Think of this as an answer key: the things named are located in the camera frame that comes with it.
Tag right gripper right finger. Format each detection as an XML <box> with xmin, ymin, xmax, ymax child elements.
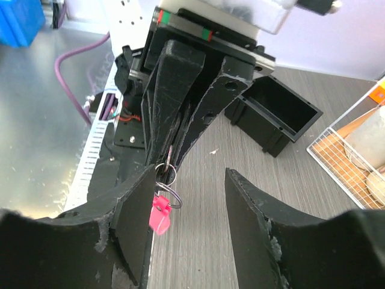
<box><xmin>225</xmin><ymin>169</ymin><xmax>384</xmax><ymax>288</ymax></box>

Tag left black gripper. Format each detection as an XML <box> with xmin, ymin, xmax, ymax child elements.
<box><xmin>129</xmin><ymin>7</ymin><xmax>276</xmax><ymax>167</ymax></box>

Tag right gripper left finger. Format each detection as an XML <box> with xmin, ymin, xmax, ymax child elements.
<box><xmin>1</xmin><ymin>166</ymin><xmax>155</xmax><ymax>288</ymax></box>

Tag silver keyring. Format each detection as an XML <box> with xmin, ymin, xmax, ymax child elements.
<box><xmin>155</xmin><ymin>163</ymin><xmax>177</xmax><ymax>186</ymax></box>

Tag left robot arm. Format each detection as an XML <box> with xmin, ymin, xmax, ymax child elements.
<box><xmin>102</xmin><ymin>1</ymin><xmax>277</xmax><ymax>167</ymax></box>

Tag black plastic tray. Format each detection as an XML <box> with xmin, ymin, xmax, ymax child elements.
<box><xmin>224</xmin><ymin>75</ymin><xmax>323</xmax><ymax>157</ymax></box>

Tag cream lotion bottle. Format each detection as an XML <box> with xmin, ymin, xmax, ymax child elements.
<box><xmin>366</xmin><ymin>170</ymin><xmax>384</xmax><ymax>205</ymax></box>

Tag white toilet paper roll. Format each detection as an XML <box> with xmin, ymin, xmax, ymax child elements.
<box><xmin>344</xmin><ymin>106</ymin><xmax>384</xmax><ymax>171</ymax></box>

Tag orange plastic crate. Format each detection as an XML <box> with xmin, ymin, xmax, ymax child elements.
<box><xmin>369</xmin><ymin>80</ymin><xmax>385</xmax><ymax>105</ymax></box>

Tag blue plastic bin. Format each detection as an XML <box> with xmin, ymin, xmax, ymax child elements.
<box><xmin>1</xmin><ymin>0</ymin><xmax>45</xmax><ymax>48</ymax></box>

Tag white slotted cable duct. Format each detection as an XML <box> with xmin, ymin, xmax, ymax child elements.
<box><xmin>63</xmin><ymin>89</ymin><xmax>117</xmax><ymax>211</ymax></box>

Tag white wire shelf rack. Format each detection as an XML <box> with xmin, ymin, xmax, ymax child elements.
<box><xmin>307</xmin><ymin>78</ymin><xmax>384</xmax><ymax>210</ymax></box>

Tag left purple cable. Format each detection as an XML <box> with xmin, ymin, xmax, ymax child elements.
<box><xmin>54</xmin><ymin>31</ymin><xmax>111</xmax><ymax>126</ymax></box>

